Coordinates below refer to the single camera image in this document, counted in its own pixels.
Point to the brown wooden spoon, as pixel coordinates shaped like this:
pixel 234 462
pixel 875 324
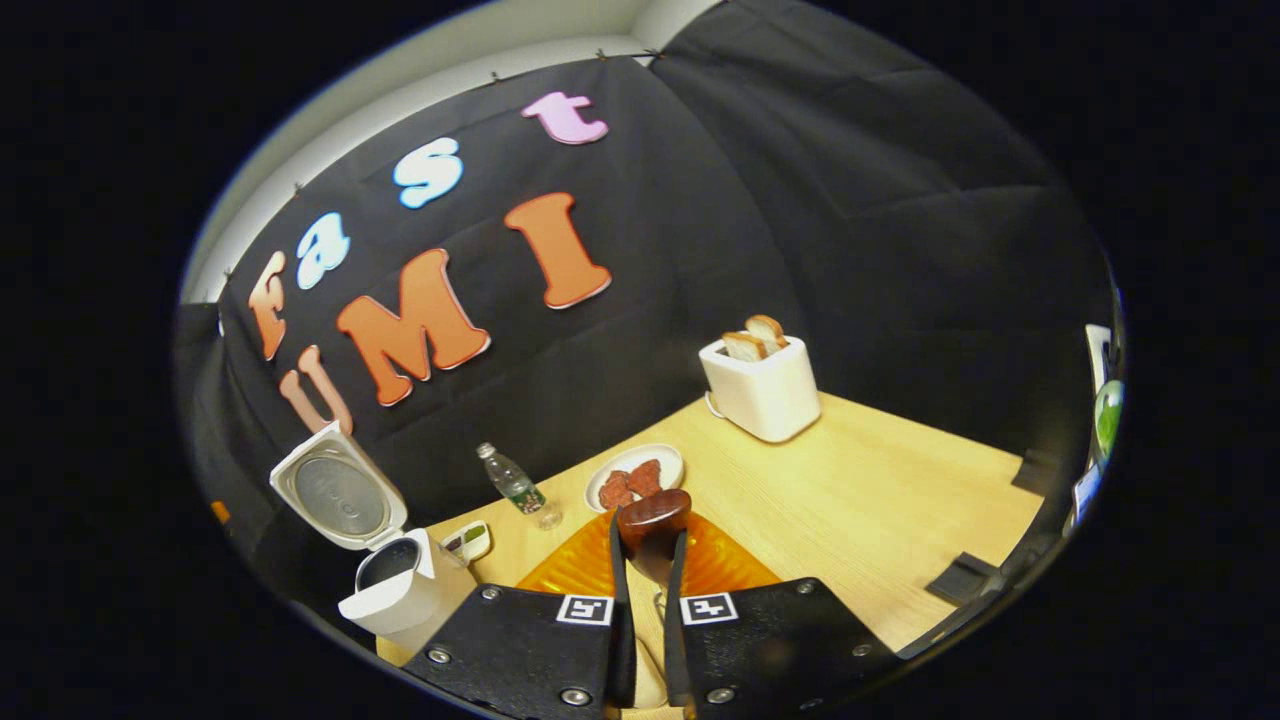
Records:
pixel 652 520

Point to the white divided sauce dish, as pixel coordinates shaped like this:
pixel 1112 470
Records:
pixel 468 542

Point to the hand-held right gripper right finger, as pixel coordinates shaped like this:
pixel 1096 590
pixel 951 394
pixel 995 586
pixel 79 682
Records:
pixel 675 640

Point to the black backdrop cloth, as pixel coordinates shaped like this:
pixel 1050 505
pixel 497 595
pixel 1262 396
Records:
pixel 800 200

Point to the white round plate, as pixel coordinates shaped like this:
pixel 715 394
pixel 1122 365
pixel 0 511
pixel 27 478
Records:
pixel 668 458

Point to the white card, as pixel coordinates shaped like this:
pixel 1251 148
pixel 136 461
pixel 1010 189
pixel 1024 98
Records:
pixel 1097 350

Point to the black flat block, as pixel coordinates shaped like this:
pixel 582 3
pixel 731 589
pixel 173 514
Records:
pixel 962 580

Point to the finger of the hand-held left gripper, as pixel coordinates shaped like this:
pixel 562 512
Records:
pixel 221 512

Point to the white toaster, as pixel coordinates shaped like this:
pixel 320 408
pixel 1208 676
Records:
pixel 765 395

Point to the green round object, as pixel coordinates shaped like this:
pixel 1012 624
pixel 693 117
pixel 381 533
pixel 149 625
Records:
pixel 1108 415

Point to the white rice cooker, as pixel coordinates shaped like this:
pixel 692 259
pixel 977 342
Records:
pixel 340 495

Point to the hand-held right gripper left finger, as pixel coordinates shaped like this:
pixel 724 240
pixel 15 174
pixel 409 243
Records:
pixel 622 640

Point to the clear plastic water bottle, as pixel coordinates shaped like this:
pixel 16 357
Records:
pixel 515 487

